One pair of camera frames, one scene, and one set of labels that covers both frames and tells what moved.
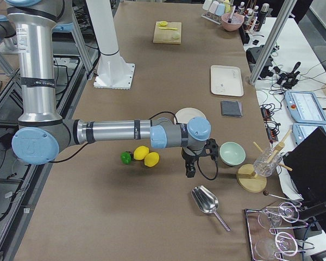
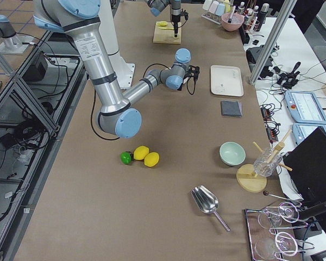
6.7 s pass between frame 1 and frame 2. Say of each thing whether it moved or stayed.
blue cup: stayed
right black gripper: moved
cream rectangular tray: stayed
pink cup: stayed
